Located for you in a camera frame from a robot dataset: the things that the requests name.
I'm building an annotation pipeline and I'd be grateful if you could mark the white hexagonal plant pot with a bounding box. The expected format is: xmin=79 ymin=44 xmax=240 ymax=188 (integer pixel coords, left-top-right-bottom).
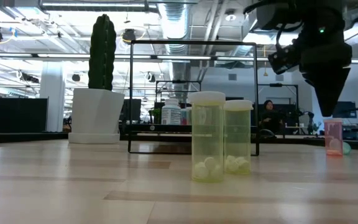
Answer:
xmin=71 ymin=88 xmax=126 ymax=135

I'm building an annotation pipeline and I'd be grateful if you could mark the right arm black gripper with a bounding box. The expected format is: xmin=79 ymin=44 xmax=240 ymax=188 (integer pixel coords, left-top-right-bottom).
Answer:
xmin=298 ymin=40 xmax=353 ymax=118

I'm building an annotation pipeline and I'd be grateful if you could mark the black computer monitor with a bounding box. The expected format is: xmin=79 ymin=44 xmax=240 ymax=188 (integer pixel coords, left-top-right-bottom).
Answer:
xmin=333 ymin=101 xmax=357 ymax=119

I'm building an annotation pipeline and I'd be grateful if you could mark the yellow hanging pendant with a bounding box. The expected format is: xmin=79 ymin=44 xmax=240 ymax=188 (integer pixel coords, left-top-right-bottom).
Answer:
xmin=262 ymin=45 xmax=269 ymax=77

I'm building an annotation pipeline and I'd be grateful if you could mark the tall green cactus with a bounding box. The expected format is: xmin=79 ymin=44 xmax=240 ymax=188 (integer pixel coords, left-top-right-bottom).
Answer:
xmin=88 ymin=13 xmax=117 ymax=91

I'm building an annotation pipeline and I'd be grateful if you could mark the right arm wrist camera box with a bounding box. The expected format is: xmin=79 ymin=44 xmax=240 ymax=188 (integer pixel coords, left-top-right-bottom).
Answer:
xmin=267 ymin=44 xmax=304 ymax=75

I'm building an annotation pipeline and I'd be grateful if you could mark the black partition wall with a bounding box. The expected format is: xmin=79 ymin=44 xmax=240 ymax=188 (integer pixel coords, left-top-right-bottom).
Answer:
xmin=0 ymin=98 xmax=48 ymax=134

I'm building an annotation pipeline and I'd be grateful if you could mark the pink pill bottle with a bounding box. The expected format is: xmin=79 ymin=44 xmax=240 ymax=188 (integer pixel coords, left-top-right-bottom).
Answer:
xmin=323 ymin=118 xmax=344 ymax=156

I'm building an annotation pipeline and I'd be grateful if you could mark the large white labelled medicine bottle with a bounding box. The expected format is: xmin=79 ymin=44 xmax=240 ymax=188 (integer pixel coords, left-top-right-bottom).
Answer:
xmin=161 ymin=98 xmax=182 ymax=126

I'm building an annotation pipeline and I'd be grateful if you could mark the silver ventilation duct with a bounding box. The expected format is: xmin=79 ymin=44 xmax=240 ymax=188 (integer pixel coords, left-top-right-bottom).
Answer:
xmin=156 ymin=0 xmax=196 ymax=101

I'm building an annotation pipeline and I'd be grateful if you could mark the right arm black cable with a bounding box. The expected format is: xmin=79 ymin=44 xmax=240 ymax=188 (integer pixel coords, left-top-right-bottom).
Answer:
xmin=275 ymin=20 xmax=304 ymax=52

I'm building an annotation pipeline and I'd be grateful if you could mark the person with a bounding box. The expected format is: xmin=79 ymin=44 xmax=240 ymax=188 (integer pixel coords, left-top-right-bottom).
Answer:
xmin=259 ymin=99 xmax=287 ymax=134

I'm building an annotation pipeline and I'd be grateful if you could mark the yellow-green pill bottle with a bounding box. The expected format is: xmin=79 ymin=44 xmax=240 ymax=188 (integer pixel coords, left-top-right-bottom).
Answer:
xmin=223 ymin=99 xmax=254 ymax=175
xmin=187 ymin=90 xmax=226 ymax=184

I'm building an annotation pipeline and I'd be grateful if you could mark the black aluminium table frame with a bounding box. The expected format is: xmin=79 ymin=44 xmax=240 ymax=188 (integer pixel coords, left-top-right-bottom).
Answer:
xmin=0 ymin=132 xmax=358 ymax=152

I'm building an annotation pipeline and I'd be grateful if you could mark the green leafy potted plant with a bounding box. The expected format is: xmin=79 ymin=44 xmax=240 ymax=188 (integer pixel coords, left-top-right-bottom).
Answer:
xmin=149 ymin=108 xmax=162 ymax=124

